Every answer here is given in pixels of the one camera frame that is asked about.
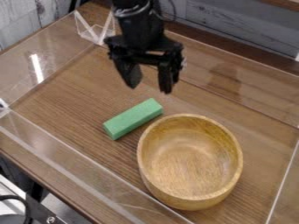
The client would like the clear acrylic tray wall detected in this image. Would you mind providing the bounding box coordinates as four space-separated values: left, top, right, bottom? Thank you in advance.
0 16 299 224

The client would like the brown wooden bowl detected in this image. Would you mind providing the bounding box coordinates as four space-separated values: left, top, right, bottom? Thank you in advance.
137 114 245 211

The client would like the green rectangular block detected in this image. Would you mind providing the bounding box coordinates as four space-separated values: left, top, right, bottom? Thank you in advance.
103 98 165 140

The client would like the clear acrylic corner bracket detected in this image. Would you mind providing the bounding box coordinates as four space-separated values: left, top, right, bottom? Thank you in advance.
74 10 117 46

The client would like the black cable lower left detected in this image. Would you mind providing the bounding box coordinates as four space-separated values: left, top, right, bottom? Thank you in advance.
0 194 34 224

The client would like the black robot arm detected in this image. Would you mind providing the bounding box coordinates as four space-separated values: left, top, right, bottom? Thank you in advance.
105 0 185 94

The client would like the black metal mount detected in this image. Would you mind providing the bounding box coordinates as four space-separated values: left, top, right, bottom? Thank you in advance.
23 192 86 224

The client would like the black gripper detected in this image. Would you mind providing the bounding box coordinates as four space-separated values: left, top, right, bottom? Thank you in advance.
105 5 183 94

